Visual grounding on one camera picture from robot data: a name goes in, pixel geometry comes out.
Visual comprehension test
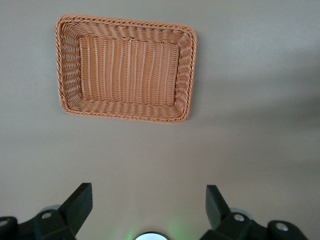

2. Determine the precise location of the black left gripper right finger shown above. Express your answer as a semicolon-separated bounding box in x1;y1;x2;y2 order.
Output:
205;184;254;240

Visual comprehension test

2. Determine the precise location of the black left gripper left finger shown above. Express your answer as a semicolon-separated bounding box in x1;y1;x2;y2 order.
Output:
31;182;94;240

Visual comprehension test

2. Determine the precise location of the brown wicker basket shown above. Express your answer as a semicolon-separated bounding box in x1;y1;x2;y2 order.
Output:
54;14;198;126

